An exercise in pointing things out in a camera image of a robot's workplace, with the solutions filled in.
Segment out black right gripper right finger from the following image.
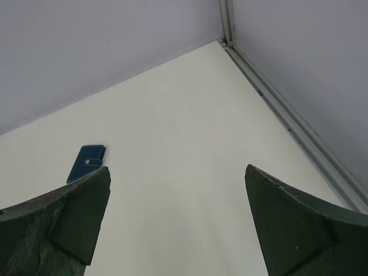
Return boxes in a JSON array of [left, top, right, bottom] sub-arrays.
[[245, 164, 367, 275]]

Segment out blue leather card holder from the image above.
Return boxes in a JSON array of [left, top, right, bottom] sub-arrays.
[[66, 145, 106, 184]]

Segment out aluminium frame rail right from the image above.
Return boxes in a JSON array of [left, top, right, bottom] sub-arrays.
[[220, 1, 367, 214]]

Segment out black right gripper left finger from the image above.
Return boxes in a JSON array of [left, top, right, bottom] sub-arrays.
[[1, 166, 111, 275]]

